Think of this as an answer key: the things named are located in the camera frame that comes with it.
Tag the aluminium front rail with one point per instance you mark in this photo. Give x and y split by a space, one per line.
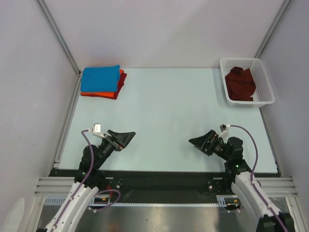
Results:
272 186

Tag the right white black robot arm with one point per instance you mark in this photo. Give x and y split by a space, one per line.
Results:
265 215

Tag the folded orange t shirt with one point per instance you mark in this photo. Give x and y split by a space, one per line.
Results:
95 94

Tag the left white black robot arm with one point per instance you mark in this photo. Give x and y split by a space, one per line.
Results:
89 180

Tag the blue t shirt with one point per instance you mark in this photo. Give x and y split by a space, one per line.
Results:
100 79

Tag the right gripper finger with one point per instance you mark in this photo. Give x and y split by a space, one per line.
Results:
200 142
211 136

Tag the aluminium frame post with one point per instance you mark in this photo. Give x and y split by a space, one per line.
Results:
43 7
277 19

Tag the crumpled dark red t shirt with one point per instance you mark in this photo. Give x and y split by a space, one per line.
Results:
240 84

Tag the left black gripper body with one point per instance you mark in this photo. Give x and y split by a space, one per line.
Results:
107 147

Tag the folded dark red t shirt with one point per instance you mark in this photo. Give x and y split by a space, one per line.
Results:
120 84

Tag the white plastic basket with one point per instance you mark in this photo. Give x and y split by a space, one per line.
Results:
263 94

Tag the white slotted cable duct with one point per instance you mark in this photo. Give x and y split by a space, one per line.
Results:
218 201

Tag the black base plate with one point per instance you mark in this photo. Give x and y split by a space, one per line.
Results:
178 187

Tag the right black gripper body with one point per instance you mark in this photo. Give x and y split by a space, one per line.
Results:
207 143

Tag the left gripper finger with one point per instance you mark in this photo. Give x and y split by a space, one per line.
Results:
121 135
123 142

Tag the left aluminium frame post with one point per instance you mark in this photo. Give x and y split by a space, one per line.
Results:
43 7

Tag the right aluminium frame post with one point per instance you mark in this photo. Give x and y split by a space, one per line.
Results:
277 19

